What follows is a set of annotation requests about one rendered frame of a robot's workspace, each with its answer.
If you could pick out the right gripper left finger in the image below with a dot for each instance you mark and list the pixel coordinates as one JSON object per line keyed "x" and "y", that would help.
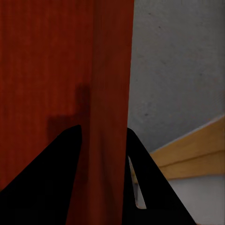
{"x": 40, "y": 194}

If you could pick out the door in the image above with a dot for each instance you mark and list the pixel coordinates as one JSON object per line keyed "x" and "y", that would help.
{"x": 201, "y": 153}

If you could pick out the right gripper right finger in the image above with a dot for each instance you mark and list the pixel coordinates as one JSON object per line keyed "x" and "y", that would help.
{"x": 163, "y": 205}

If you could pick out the storage box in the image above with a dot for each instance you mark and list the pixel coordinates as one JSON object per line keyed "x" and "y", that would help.
{"x": 65, "y": 63}

